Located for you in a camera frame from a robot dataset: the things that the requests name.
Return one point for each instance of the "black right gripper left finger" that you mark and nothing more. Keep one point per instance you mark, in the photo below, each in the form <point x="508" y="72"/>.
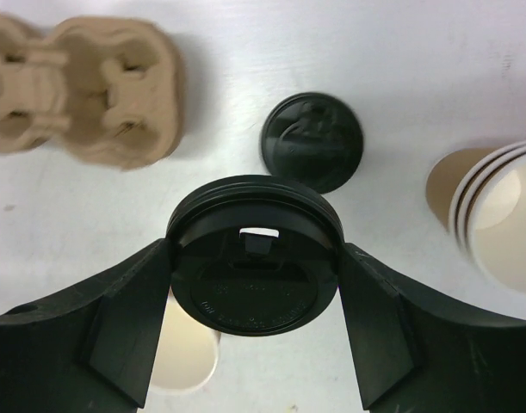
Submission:
<point x="91" y="346"/>

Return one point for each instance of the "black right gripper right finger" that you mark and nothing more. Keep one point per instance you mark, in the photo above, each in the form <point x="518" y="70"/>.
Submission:
<point x="418" y="350"/>

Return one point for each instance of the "brown paper coffee cup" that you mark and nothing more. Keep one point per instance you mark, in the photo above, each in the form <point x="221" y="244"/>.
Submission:
<point x="187" y="355"/>

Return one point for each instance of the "black plastic cup lid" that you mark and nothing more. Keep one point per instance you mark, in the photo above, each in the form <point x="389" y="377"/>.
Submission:
<point x="254" y="255"/>

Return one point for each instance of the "brown pulp cup carrier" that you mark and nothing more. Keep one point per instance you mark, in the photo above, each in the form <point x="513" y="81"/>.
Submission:
<point x="109" y="90"/>

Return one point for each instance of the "stack of paper cups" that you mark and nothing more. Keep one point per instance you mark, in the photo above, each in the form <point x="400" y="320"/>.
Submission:
<point x="478" y="195"/>

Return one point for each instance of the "stack of black lids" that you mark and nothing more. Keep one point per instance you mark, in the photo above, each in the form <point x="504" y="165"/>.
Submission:
<point x="314" y="139"/>

